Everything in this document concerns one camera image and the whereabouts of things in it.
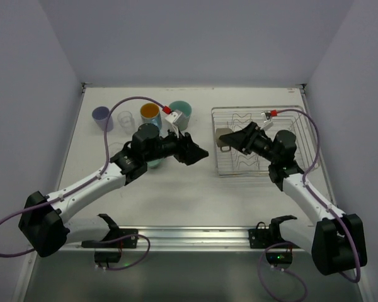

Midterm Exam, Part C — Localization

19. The beige cup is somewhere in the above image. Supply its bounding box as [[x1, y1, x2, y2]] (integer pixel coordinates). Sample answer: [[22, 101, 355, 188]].
[[214, 127, 234, 154]]

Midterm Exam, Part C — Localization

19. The large green cup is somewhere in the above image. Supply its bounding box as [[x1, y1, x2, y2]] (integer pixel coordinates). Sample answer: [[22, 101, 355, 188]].
[[169, 101, 192, 132]]

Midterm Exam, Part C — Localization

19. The small mint green cup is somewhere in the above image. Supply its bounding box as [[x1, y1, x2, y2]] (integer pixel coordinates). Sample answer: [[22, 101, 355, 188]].
[[147, 159, 163, 169]]

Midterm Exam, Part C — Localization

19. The blue cup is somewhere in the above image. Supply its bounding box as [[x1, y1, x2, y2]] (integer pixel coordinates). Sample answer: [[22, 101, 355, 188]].
[[140, 103, 162, 129]]

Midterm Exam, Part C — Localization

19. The clear plastic cup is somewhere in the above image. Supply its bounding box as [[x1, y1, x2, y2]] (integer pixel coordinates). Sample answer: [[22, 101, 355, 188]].
[[117, 111, 135, 135], [108, 142, 123, 157]]

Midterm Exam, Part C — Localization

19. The purple plastic cup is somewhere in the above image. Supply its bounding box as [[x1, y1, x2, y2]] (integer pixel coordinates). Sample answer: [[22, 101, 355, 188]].
[[91, 106, 113, 132]]

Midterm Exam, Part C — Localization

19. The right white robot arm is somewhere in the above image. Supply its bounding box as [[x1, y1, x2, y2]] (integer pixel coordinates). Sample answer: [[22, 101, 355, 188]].
[[215, 122, 367, 282]]

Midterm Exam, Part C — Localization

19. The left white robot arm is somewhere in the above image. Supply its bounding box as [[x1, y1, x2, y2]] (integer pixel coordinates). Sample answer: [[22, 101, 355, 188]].
[[18, 124, 209, 257]]

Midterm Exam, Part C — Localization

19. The right black controller box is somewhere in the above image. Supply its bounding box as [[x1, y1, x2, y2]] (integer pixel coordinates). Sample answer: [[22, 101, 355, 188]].
[[265, 252, 293, 269]]

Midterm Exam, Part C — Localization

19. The black controller box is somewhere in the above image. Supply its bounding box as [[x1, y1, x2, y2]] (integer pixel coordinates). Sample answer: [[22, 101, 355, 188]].
[[94, 252, 122, 268], [265, 252, 293, 269]]

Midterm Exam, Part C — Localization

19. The left black controller box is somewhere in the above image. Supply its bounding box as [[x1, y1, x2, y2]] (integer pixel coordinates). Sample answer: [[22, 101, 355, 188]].
[[94, 252, 122, 268]]

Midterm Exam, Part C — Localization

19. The metal wire dish rack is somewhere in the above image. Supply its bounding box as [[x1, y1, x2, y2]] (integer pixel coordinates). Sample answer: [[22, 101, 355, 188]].
[[211, 106, 316, 177]]

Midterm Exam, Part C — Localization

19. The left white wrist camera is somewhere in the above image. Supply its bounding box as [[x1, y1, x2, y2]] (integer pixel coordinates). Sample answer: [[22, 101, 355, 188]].
[[165, 111, 183, 138]]

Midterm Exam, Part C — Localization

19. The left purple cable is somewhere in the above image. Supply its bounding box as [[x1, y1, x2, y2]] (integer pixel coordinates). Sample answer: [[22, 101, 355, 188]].
[[0, 96, 171, 258]]

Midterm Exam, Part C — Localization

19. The aluminium mounting rail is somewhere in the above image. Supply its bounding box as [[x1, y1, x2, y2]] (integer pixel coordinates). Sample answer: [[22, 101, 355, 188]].
[[59, 220, 314, 252]]

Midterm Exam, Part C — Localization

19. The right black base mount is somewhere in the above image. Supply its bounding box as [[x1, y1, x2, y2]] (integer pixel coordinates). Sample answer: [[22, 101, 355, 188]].
[[248, 215, 297, 249]]

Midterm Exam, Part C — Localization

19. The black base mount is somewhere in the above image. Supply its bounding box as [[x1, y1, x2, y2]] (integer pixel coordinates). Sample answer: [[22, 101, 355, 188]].
[[248, 215, 297, 249], [81, 228, 138, 249]]

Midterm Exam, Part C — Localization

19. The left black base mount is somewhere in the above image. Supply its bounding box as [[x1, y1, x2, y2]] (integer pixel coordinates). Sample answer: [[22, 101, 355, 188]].
[[81, 228, 138, 249]]

